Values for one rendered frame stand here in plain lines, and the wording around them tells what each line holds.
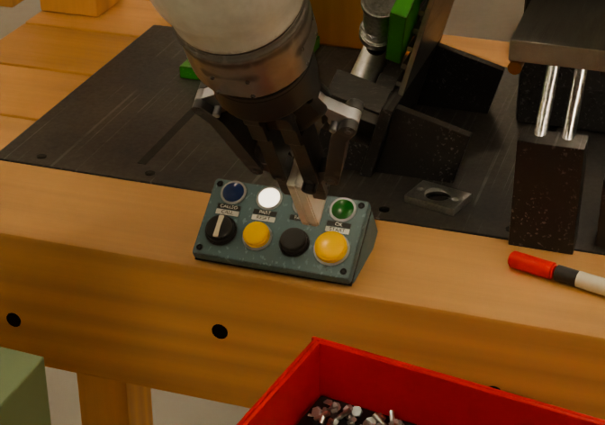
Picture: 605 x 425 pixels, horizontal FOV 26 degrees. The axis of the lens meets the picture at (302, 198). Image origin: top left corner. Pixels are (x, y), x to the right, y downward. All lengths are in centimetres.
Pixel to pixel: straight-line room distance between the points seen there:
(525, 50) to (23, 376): 47
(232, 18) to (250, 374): 53
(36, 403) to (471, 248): 43
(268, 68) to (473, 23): 354
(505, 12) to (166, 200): 326
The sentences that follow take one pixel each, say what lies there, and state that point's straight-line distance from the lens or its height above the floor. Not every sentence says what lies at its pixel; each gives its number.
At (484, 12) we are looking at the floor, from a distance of 447.
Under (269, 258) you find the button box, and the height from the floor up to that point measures 92.
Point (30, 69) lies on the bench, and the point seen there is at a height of 88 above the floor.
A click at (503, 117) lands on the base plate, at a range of 149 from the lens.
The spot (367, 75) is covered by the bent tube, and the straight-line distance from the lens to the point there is 136.
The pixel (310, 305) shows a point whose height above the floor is 88.
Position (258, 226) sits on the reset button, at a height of 94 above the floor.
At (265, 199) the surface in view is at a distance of 119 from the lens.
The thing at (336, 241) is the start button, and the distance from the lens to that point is 115.
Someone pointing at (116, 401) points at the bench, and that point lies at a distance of 217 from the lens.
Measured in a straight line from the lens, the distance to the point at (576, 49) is 107.
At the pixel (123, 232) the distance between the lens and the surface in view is 125.
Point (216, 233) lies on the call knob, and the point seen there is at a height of 93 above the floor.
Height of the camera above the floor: 151
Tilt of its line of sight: 28 degrees down
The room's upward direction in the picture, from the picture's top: straight up
